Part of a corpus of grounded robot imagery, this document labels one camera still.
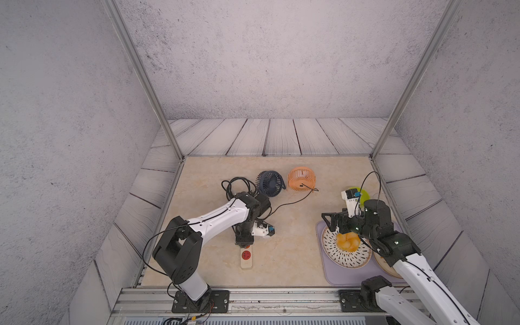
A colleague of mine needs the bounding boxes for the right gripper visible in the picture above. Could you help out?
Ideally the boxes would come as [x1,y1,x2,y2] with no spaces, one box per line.
[321,208,377,243]

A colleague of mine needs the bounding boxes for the beige power strip red sockets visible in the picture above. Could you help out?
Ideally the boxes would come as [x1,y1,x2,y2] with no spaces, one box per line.
[240,245,253,269]

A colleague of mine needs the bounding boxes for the black orange fan cable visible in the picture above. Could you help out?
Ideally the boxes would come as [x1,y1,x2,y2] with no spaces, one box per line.
[259,182,320,223]

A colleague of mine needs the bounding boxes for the dark blue desk fan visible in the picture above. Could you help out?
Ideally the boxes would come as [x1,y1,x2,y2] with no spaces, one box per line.
[255,171,287,198]

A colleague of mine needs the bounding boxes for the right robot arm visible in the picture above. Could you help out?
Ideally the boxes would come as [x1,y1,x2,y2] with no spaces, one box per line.
[322,199,477,324]

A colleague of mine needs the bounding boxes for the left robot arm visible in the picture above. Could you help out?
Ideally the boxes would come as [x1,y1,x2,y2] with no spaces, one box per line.
[152,192,275,309]

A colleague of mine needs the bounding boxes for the orange desk fan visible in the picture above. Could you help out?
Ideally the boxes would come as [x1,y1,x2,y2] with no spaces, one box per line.
[288,167,316,191]

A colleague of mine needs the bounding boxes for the yellow orange food piece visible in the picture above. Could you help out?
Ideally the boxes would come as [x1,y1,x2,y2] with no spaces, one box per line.
[336,232,361,253]

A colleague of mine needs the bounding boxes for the lime green bowl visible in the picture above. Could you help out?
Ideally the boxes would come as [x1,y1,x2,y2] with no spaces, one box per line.
[357,188,371,207]

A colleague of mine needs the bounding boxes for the white dotted plate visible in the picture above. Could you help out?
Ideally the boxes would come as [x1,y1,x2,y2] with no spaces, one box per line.
[321,227,372,269]

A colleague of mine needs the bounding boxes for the lavender tray mat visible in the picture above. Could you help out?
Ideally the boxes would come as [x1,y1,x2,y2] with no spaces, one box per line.
[316,221,406,287]

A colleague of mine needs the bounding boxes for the beige patterned plate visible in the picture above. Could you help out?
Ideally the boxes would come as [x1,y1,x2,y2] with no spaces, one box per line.
[373,253,402,279]

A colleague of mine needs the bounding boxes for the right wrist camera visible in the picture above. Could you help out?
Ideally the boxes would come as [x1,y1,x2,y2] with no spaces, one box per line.
[341,188,362,217]

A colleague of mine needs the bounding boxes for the black power strip cord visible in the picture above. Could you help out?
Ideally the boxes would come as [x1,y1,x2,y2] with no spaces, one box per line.
[221,176,259,200]

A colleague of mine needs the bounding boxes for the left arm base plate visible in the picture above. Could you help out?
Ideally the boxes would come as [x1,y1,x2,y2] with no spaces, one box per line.
[171,289,230,314]

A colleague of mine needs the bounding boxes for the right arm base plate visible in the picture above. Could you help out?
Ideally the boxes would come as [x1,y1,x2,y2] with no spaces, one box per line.
[338,289,381,313]

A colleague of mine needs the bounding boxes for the aluminium front rail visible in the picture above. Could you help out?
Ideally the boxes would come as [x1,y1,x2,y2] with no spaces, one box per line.
[106,286,468,325]

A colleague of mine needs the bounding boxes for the right aluminium frame post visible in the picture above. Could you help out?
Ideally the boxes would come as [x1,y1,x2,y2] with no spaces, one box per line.
[370,0,462,162]

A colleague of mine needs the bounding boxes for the aluminium frame post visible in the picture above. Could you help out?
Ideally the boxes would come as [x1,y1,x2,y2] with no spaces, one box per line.
[370,0,462,162]
[102,0,185,162]

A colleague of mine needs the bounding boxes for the left aluminium frame post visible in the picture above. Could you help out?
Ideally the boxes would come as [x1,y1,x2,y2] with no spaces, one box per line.
[102,0,185,162]

